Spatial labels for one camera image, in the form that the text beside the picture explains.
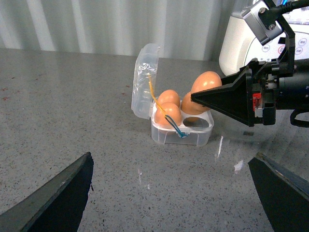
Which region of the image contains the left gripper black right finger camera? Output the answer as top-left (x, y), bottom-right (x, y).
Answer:
top-left (248, 153), bottom-right (309, 232)

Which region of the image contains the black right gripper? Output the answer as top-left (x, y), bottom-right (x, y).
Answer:
top-left (190, 58), bottom-right (295, 127)

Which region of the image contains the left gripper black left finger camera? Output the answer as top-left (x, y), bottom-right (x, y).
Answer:
top-left (0, 152), bottom-right (93, 232)

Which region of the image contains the brown egg carried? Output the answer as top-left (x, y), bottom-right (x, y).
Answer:
top-left (191, 71), bottom-right (222, 93)

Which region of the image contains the brown egg back right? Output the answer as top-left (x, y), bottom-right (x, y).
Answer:
top-left (181, 92), bottom-right (210, 115)

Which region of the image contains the brown egg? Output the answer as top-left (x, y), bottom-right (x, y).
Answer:
top-left (157, 89), bottom-right (180, 107)
top-left (154, 102), bottom-right (182, 128)
top-left (181, 92), bottom-right (210, 115)

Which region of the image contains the brown egg back left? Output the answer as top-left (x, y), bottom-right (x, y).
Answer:
top-left (157, 89), bottom-right (180, 107)

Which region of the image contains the brown egg front left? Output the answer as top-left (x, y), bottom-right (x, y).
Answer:
top-left (154, 102), bottom-right (182, 128)

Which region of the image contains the clear plastic egg box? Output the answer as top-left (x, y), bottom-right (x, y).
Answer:
top-left (131, 43), bottom-right (214, 146)

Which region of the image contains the white Joyoung blender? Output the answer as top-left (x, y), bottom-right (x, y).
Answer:
top-left (219, 7), bottom-right (309, 75)

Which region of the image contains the blue rubber band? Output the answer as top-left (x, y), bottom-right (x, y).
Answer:
top-left (164, 115), bottom-right (188, 138)

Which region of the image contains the yellow rubber band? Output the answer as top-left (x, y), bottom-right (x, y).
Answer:
top-left (147, 73), bottom-right (167, 117)

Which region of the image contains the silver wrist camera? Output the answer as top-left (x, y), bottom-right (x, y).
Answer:
top-left (241, 0), bottom-right (283, 45)

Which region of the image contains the black camera cable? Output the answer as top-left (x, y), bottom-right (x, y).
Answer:
top-left (263, 0), bottom-right (309, 12)

